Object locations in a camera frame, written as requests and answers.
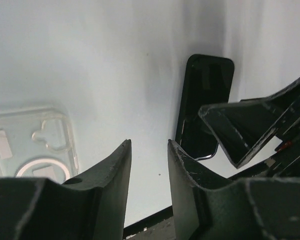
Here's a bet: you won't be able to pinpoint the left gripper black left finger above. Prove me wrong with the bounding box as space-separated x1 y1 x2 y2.
0 139 132 240

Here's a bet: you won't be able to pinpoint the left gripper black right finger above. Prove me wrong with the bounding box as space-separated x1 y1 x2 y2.
167 140 300 240

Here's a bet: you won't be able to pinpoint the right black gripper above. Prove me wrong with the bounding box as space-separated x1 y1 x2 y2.
198 77 300 179

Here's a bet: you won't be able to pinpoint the black smartphone blue edge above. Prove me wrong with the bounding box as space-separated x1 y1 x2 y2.
175 54 235 161

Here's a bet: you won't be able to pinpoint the clear magsafe phone case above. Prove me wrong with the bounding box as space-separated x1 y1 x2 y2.
0 107 79 184

